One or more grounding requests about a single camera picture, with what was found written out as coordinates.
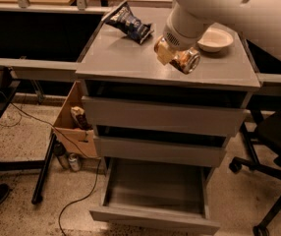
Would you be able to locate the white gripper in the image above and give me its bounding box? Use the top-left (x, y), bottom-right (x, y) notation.
top-left (154, 17), bottom-right (203, 65)

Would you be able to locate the orange soda can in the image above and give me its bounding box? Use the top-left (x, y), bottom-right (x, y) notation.
top-left (154, 36), bottom-right (200, 74)

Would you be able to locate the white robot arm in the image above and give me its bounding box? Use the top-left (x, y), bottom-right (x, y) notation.
top-left (154, 0), bottom-right (281, 64)

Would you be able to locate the grey drawer cabinet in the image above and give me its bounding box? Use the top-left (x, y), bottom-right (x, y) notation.
top-left (75, 5), bottom-right (260, 169)

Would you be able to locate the grey top drawer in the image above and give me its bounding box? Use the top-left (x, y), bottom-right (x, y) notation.
top-left (82, 96), bottom-right (245, 137)

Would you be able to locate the grey drawer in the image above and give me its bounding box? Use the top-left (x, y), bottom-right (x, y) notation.
top-left (94, 136), bottom-right (226, 167)
top-left (82, 96), bottom-right (245, 137)
top-left (90, 158), bottom-right (220, 236)

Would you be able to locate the grey middle drawer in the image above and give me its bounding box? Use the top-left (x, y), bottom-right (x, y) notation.
top-left (94, 136), bottom-right (226, 167)

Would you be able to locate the silver can on floor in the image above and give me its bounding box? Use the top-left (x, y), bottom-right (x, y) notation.
top-left (68, 153), bottom-right (81, 172)

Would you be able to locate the grey bottom drawer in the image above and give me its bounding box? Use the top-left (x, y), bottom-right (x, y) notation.
top-left (90, 158), bottom-right (220, 236)

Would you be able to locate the white paper bowl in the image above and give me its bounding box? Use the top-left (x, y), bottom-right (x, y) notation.
top-left (197, 28), bottom-right (234, 53)

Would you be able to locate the blue chip bag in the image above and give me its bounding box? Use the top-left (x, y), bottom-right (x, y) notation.
top-left (103, 3), bottom-right (153, 44)

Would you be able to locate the snack bag in box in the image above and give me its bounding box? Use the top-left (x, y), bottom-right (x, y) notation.
top-left (71, 106), bottom-right (92, 130)

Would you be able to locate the cardboard box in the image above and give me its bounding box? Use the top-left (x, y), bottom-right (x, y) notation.
top-left (52, 82), bottom-right (97, 158)

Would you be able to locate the black office chair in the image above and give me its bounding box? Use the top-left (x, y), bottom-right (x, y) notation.
top-left (228, 101), bottom-right (281, 236)

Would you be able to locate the dark bottle on floor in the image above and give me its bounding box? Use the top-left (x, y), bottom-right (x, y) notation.
top-left (53, 143), bottom-right (70, 169)

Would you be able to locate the grey metal rail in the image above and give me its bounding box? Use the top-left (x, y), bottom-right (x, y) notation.
top-left (0, 58), bottom-right (80, 83)

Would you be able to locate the black floor cable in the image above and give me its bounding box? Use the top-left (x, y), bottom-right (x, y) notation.
top-left (0, 86), bottom-right (102, 236)

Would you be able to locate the black table frame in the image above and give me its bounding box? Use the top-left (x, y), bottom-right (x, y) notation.
top-left (0, 79), bottom-right (58, 206)

